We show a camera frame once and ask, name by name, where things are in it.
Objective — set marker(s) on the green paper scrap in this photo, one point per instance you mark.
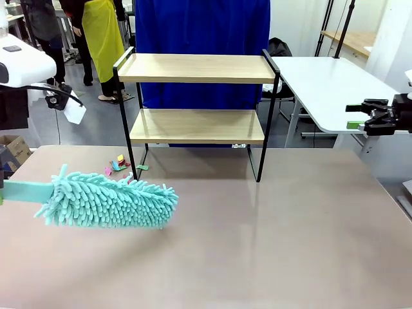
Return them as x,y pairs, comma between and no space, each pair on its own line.
142,167
119,167

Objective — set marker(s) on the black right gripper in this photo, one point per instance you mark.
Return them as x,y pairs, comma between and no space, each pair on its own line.
402,112

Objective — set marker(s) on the black tripod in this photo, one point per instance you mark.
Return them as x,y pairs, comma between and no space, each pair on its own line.
325,22

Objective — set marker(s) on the grey aluminium rail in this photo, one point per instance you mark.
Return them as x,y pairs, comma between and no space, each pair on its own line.
406,202

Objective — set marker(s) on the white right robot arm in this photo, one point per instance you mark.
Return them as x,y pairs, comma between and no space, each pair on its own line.
409,80

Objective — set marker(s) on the black stand pole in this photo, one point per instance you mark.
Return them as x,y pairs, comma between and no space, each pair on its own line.
345,29

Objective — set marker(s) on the pink paper scrap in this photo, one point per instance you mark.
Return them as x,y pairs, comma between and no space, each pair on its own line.
107,170

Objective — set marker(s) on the grey blue step stool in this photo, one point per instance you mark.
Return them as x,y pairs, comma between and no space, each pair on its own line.
8,161

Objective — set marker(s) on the wooden bench top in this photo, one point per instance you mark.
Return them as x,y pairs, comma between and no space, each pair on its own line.
357,40

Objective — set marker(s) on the two-tier wooden shelf black frame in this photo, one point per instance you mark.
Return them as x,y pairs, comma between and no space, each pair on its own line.
193,68

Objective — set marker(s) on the yellow paper scrap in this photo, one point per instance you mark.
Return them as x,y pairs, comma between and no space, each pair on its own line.
120,157

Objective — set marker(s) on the white table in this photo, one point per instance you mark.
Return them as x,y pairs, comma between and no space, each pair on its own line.
322,90

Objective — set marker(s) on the person in dark clothes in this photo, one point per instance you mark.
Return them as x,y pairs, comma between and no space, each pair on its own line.
45,19

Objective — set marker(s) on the orange red paper scrap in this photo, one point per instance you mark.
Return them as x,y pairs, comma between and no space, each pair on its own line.
125,164

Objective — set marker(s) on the small white green package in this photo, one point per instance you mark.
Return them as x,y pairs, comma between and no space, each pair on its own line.
239,146

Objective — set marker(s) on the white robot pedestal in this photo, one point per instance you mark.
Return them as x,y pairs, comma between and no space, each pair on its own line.
386,154

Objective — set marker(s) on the teal microfiber duster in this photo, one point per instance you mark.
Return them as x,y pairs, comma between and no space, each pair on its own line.
112,202

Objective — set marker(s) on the cardboard box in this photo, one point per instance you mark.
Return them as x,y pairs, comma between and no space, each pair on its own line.
17,146

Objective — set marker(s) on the black folding chair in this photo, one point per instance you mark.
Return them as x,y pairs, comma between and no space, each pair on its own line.
280,48

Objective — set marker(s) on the person in yellow apron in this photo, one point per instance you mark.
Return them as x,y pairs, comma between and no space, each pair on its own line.
103,38

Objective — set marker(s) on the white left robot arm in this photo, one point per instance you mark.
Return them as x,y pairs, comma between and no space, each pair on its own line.
25,64

